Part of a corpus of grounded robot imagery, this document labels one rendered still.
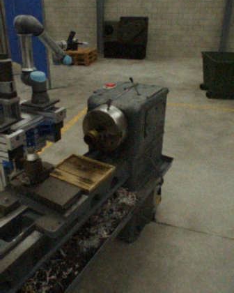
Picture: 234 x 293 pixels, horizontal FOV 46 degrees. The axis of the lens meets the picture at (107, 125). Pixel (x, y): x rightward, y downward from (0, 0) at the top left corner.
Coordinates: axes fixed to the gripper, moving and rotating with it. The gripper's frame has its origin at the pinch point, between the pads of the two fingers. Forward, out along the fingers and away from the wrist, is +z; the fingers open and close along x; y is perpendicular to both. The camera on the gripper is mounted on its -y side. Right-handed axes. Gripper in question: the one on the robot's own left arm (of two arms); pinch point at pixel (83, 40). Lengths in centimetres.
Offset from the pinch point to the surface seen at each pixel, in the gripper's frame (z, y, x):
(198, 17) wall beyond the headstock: 848, 61, -374
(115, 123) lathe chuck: -45, 29, 93
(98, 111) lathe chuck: -48, 25, 80
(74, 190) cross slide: -93, 46, 114
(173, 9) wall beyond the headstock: 801, 47, -460
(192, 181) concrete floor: 95, 146, 97
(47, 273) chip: -115, 87, 122
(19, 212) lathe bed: -117, 59, 99
